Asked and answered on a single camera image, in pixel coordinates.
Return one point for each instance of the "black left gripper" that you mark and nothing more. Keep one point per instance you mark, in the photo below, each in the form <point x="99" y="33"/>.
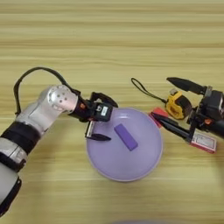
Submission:
<point x="84" y="110"/>

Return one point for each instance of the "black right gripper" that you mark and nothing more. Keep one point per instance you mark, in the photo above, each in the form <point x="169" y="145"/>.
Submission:
<point x="214" y="127"/>

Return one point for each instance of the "yellow black tape measure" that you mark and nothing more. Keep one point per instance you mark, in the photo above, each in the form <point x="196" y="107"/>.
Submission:
<point x="179" y="106"/>

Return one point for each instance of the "red block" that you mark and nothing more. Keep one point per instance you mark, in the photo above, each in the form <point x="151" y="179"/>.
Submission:
<point x="159" y="111"/>

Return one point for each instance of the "red white card box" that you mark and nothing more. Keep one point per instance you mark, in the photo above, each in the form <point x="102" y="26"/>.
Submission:
<point x="205" y="143"/>

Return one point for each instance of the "purple round plate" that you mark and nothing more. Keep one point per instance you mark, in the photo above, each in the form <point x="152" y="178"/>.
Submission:
<point x="122" y="163"/>

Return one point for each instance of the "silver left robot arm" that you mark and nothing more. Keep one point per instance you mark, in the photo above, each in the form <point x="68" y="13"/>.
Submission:
<point x="43" y="110"/>

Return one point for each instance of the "left gripper white-labelled black box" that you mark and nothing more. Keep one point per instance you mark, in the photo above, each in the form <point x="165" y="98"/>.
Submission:
<point x="104" y="112"/>

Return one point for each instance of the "gripper white-labelled black box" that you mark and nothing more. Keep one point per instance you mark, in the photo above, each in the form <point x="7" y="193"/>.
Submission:
<point x="214" y="103"/>
<point x="104" y="112"/>

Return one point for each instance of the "purple rectangular block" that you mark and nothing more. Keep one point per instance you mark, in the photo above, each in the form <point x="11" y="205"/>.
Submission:
<point x="126" y="137"/>

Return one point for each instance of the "right gripper white-labelled black box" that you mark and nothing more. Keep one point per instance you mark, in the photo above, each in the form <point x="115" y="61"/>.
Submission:
<point x="214" y="103"/>

